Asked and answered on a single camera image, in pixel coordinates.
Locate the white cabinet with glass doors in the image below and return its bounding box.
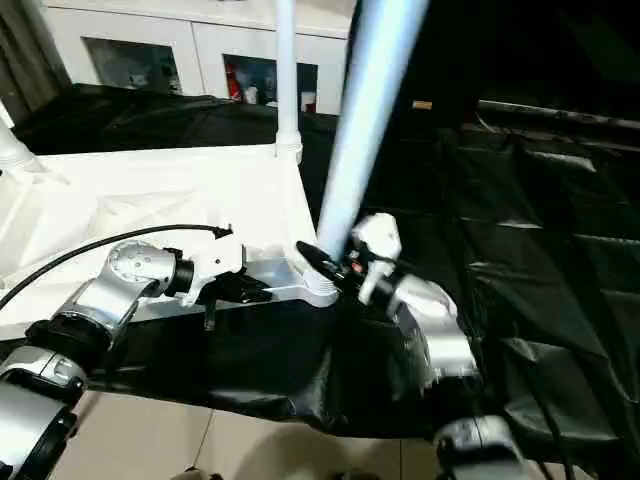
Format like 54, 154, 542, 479
43, 0, 352, 115

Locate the grey metal rod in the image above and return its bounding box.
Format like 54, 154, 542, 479
476, 98, 640, 125

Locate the black mat cover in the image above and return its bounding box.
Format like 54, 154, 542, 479
0, 79, 640, 476

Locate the white plastic table top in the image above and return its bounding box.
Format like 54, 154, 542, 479
0, 141, 342, 342

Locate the grey curtain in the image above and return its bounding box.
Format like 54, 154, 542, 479
0, 0, 72, 119

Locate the black case with gold label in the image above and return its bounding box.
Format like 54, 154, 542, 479
348, 0, 484, 132

